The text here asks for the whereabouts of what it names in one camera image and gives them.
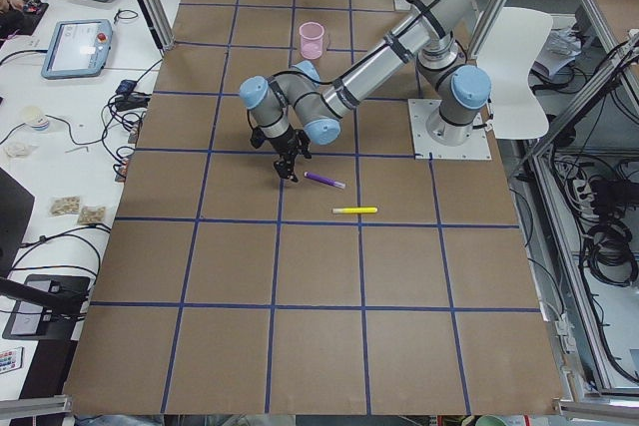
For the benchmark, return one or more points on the pink mesh cup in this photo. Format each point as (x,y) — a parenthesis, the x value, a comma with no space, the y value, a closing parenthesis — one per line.
(311,40)

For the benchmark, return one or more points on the black camera stand base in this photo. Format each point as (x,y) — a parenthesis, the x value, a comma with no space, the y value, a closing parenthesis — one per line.
(46,306)

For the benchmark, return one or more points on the purple marker pen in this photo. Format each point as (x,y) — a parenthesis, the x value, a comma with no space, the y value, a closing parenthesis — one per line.
(324,180)

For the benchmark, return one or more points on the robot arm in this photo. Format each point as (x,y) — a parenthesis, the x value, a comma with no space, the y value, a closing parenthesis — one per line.
(289,111)

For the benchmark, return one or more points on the small blue device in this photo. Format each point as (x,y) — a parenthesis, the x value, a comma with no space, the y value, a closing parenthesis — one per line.
(126,87)

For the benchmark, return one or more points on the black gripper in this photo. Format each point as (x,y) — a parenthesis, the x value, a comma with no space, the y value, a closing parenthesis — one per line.
(286,145)

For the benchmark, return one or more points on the white paper cup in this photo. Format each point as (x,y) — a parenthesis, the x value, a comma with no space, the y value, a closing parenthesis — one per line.
(35,118)

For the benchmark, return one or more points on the near teach pendant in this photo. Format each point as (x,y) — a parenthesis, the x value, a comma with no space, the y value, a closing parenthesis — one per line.
(78,49)

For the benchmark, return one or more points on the white plastic chair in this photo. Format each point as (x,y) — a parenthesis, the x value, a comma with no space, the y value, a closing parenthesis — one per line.
(507,56)

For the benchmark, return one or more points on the yellow marker pen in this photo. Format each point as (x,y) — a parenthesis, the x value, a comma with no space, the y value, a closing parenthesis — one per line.
(355,210)

